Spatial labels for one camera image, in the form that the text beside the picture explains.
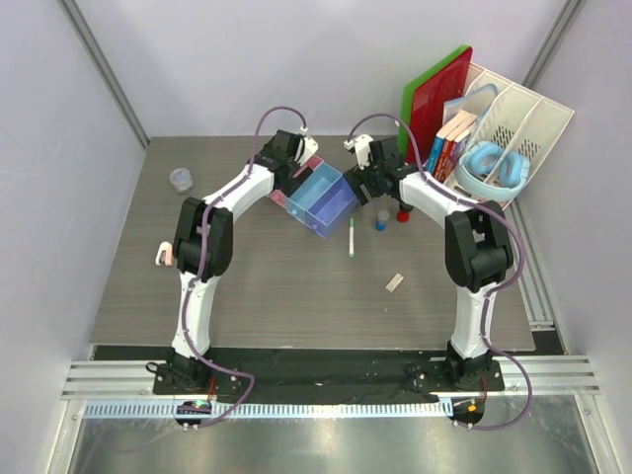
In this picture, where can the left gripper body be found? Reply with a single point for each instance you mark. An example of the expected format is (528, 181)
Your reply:
(294, 168)

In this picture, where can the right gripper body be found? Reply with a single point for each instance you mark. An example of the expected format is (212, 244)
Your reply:
(366, 177)

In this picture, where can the pink drawer box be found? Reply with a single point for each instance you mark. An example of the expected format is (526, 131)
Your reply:
(282, 197)

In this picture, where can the red glue bottle black cap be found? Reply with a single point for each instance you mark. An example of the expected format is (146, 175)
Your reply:
(404, 212)

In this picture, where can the blue glue bottle grey cap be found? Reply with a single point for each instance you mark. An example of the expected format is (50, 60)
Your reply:
(382, 217)

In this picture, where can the purple drawer box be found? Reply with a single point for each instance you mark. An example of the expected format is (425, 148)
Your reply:
(331, 209)

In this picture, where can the green capped white marker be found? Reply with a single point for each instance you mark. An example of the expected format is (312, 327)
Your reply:
(351, 237)

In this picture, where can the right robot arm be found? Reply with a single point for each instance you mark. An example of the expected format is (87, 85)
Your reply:
(477, 249)

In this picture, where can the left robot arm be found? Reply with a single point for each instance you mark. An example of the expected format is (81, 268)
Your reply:
(203, 250)

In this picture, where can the red blue book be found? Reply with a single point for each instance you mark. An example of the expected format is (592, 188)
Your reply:
(440, 137)

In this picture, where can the red board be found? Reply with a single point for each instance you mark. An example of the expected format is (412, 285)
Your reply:
(434, 108)

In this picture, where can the green board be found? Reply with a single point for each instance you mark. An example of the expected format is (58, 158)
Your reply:
(412, 94)

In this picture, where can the blue headphones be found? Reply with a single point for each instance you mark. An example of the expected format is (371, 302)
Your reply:
(491, 172)

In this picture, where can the beige eraser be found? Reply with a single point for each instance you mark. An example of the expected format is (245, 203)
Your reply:
(394, 282)

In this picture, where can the blue rimmed clear folder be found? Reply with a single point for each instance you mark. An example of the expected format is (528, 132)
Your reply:
(475, 102)

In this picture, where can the white desk file organizer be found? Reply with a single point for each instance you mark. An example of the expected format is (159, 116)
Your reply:
(518, 120)

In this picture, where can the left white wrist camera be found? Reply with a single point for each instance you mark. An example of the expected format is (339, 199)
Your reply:
(307, 147)

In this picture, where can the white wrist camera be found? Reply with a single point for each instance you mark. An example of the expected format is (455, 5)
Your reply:
(307, 147)
(360, 147)

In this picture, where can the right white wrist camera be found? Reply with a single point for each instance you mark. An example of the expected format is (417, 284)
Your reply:
(360, 147)

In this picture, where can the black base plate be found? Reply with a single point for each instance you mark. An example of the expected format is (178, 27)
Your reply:
(322, 377)

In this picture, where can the perforated cable duct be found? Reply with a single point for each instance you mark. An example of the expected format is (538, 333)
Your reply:
(199, 410)

